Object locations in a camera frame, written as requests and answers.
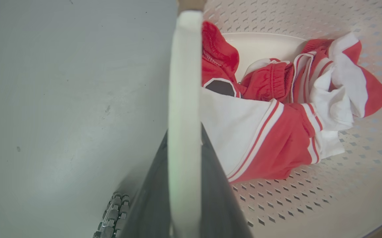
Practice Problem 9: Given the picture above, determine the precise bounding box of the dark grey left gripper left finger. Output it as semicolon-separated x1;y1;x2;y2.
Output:
118;131;170;238

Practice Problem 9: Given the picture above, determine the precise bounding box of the white perforated plastic laundry basket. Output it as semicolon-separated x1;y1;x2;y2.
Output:
167;0;382;238

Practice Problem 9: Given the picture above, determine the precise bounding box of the red and white sports garment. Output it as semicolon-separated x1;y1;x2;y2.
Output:
200;20;382;184

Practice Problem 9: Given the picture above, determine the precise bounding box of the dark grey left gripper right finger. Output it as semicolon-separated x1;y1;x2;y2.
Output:
200;124;254;238

